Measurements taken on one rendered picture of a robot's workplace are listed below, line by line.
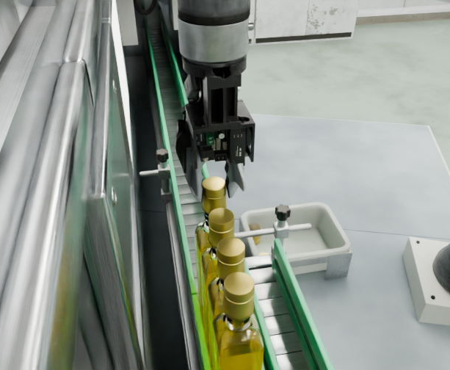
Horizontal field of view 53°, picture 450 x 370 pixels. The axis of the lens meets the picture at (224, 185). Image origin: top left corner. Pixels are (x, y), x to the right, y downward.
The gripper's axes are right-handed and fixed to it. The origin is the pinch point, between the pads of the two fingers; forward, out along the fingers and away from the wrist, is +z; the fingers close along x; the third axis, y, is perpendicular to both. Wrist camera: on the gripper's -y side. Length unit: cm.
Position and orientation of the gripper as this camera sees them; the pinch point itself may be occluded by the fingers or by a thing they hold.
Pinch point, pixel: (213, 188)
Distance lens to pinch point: 63.2
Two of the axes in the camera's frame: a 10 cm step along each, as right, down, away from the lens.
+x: 9.8, -1.3, 1.7
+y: 2.1, 5.8, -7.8
